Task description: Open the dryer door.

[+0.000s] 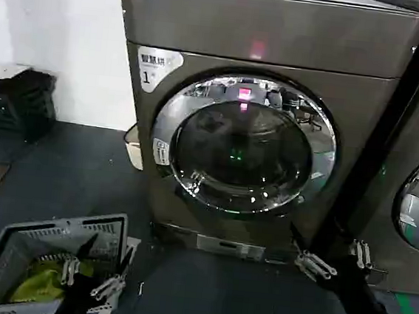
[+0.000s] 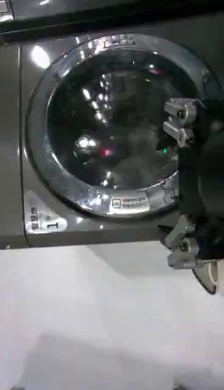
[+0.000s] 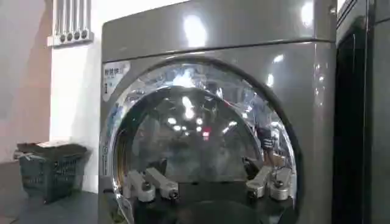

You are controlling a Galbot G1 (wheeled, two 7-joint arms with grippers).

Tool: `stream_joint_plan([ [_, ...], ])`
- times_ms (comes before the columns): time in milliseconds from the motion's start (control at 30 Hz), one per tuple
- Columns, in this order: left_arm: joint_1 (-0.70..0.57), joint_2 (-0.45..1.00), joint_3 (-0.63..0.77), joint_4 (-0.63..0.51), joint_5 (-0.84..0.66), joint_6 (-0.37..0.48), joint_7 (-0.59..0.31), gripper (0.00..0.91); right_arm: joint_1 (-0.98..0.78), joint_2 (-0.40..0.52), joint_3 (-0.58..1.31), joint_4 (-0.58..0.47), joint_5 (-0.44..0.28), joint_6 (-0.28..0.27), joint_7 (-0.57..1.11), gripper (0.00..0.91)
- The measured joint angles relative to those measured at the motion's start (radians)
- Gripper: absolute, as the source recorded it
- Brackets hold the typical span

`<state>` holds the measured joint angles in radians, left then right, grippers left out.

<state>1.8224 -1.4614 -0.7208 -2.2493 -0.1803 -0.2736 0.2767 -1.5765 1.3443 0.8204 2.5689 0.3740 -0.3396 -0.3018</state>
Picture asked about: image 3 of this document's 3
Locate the dark plastic laundry basket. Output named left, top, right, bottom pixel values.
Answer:
left=13, top=141, right=90, bottom=205

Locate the grey dryer with sticker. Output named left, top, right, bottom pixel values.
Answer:
left=97, top=0, right=338, bottom=224

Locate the dark cloth in basket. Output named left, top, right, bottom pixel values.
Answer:
left=16, top=140, right=88, bottom=159

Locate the white label sticker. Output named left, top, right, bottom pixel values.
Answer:
left=102, top=60, right=132, bottom=103

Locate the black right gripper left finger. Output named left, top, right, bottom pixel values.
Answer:
left=122, top=158, right=180, bottom=203

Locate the round glass dryer door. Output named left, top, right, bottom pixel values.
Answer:
left=100, top=56, right=304, bottom=224

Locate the white wall pipe fixture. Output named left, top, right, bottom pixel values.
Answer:
left=46, top=0, right=95, bottom=48

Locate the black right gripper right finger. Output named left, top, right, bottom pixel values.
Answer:
left=242, top=156, right=294, bottom=202

